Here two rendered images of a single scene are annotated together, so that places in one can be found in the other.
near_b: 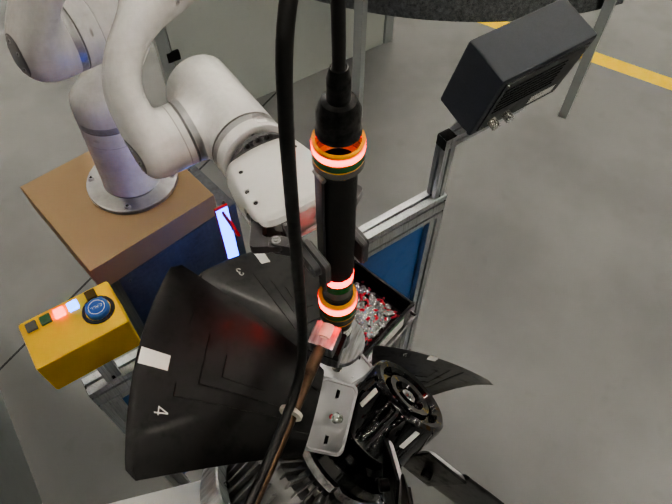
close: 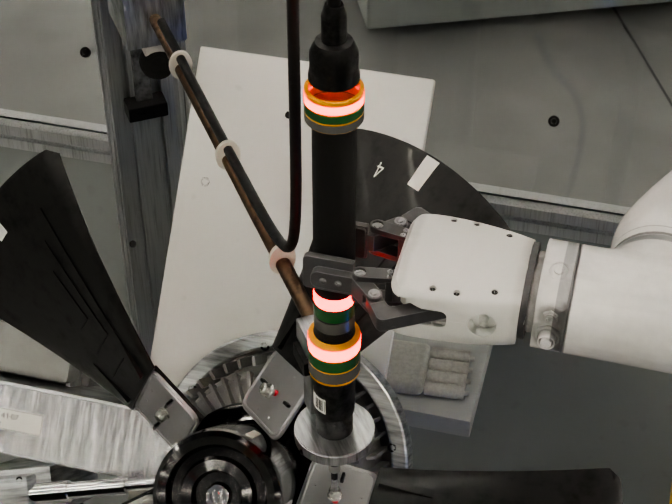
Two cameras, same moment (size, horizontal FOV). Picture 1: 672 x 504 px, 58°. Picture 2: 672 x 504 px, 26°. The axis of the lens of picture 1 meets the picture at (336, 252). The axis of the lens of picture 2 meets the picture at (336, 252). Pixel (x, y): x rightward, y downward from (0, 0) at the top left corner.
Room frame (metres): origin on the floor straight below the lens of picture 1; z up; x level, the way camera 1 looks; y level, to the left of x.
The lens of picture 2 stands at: (0.98, -0.57, 2.22)
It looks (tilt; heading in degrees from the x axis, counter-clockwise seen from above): 41 degrees down; 139
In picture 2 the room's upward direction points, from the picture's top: straight up
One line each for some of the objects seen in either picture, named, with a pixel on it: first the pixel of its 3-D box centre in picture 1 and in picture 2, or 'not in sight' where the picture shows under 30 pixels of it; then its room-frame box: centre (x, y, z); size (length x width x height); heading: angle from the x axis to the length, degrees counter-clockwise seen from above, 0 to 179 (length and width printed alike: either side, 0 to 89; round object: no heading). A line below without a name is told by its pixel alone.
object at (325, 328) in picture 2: (337, 285); (334, 316); (0.34, 0.00, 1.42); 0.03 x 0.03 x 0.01
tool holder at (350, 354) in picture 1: (334, 332); (329, 389); (0.33, 0.00, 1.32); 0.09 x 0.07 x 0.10; 159
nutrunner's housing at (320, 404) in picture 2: (337, 253); (334, 259); (0.34, 0.00, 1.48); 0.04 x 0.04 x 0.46
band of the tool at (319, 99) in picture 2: (338, 150); (333, 104); (0.34, 0.00, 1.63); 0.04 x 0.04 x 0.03
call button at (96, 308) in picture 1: (97, 308); not in sight; (0.50, 0.41, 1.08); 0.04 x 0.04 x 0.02
